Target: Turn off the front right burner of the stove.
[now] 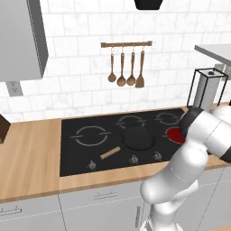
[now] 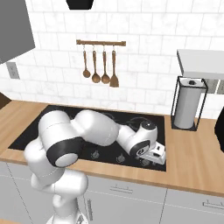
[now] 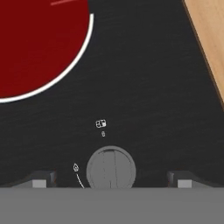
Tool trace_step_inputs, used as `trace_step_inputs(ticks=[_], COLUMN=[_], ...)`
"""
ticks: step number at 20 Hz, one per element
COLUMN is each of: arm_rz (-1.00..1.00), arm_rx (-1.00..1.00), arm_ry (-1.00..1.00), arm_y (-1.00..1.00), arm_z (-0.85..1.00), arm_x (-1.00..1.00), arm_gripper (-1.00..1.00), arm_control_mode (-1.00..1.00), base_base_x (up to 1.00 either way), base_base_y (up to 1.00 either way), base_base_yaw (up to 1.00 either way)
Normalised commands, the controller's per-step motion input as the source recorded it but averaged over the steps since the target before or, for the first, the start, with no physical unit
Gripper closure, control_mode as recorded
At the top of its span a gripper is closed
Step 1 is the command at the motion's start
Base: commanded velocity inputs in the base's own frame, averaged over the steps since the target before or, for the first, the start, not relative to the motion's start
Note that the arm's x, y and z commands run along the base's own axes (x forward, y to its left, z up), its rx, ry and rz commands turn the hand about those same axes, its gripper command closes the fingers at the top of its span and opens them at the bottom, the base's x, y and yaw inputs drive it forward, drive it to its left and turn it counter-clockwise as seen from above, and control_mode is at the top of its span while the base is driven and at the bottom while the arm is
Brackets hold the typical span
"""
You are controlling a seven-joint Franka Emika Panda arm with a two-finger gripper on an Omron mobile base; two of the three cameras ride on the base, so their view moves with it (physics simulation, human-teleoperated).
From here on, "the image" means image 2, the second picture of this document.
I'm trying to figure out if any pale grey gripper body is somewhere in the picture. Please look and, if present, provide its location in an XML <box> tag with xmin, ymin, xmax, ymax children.
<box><xmin>136</xmin><ymin>150</ymin><xmax>167</xmax><ymax>165</ymax></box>

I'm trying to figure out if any grey drawer front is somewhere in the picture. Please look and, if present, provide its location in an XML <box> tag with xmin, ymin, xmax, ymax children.
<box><xmin>85</xmin><ymin>174</ymin><xmax>169</xmax><ymax>206</ymax></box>
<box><xmin>163</xmin><ymin>187</ymin><xmax>224</xmax><ymax>217</ymax></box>

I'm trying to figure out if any white paper towel roll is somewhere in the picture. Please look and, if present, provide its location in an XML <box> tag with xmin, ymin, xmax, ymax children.
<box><xmin>173</xmin><ymin>77</ymin><xmax>204</xmax><ymax>130</ymax></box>

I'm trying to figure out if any grey cupboard door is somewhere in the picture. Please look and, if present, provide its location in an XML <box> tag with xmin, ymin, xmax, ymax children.
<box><xmin>78</xmin><ymin>190</ymin><xmax>165</xmax><ymax>224</ymax></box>

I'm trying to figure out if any black appliance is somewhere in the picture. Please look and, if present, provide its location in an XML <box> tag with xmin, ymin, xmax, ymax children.
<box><xmin>213</xmin><ymin>108</ymin><xmax>224</xmax><ymax>153</ymax></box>

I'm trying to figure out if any wooden spatula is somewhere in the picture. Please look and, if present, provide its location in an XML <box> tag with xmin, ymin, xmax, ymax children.
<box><xmin>108</xmin><ymin>49</ymin><xmax>120</xmax><ymax>88</ymax></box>

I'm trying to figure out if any large wooden spoon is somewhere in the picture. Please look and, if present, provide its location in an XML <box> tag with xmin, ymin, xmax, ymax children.
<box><xmin>101</xmin><ymin>50</ymin><xmax>111</xmax><ymax>85</ymax></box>

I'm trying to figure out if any wooden ladle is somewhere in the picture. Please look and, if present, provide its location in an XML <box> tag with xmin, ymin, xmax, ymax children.
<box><xmin>91</xmin><ymin>50</ymin><xmax>102</xmax><ymax>84</ymax></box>

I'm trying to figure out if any small wooden spoon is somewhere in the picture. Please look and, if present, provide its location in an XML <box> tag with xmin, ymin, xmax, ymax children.
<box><xmin>82</xmin><ymin>50</ymin><xmax>92</xmax><ymax>79</ymax></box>

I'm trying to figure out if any black hob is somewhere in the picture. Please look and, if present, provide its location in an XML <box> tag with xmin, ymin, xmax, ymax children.
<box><xmin>7</xmin><ymin>104</ymin><xmax>167</xmax><ymax>172</ymax></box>

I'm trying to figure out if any grey cupboard run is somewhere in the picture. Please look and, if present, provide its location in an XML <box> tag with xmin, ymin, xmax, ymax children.
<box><xmin>0</xmin><ymin>161</ymin><xmax>56</xmax><ymax>224</ymax></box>

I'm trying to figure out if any dark brown object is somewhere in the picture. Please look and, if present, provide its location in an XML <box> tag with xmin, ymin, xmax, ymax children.
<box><xmin>0</xmin><ymin>92</ymin><xmax>12</xmax><ymax>111</ymax></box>

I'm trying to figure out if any black range hood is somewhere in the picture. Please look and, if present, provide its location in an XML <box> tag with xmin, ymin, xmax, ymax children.
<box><xmin>65</xmin><ymin>0</ymin><xmax>95</xmax><ymax>11</ymax></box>

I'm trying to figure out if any black wire towel holder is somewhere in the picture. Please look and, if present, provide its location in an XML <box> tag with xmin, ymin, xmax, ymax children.
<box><xmin>170</xmin><ymin>75</ymin><xmax>209</xmax><ymax>132</ymax></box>

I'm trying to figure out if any grey drawer handle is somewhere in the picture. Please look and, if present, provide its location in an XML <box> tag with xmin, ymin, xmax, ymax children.
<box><xmin>202</xmin><ymin>200</ymin><xmax>224</xmax><ymax>210</ymax></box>
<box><xmin>109</xmin><ymin>185</ymin><xmax>134</xmax><ymax>194</ymax></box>

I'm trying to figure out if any grey cupboard door handle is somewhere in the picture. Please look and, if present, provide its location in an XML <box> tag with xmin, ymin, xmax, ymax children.
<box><xmin>86</xmin><ymin>200</ymin><xmax>95</xmax><ymax>221</ymax></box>

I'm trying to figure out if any wooden utensil rail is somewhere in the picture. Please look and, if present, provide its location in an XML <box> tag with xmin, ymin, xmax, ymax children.
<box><xmin>75</xmin><ymin>39</ymin><xmax>127</xmax><ymax>47</ymax></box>

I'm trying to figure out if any grey wall socket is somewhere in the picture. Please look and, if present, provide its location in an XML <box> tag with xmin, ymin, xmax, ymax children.
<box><xmin>5</xmin><ymin>61</ymin><xmax>21</xmax><ymax>81</ymax></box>

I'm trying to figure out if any grey wall cupboard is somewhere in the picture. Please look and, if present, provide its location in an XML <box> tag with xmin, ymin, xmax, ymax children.
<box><xmin>0</xmin><ymin>0</ymin><xmax>37</xmax><ymax>66</ymax></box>

